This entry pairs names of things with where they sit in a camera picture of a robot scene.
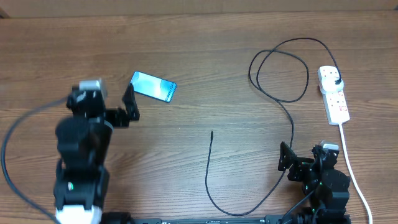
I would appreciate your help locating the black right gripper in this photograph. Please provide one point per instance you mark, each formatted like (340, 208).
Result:
(299, 164)

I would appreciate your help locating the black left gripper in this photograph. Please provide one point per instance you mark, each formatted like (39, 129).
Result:
(117, 118)

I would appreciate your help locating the Galaxy smartphone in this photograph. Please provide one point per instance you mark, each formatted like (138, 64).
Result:
(153, 87)

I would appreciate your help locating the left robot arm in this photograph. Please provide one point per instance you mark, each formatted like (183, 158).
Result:
(83, 140)

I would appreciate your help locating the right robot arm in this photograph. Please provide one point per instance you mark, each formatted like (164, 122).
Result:
(325, 188)

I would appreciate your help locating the white charger plug adapter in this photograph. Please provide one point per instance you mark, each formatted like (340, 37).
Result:
(328, 85)

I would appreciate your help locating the white power strip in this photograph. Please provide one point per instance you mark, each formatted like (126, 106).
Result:
(335, 103)

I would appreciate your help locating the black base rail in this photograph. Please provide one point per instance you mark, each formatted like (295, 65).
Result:
(268, 219)

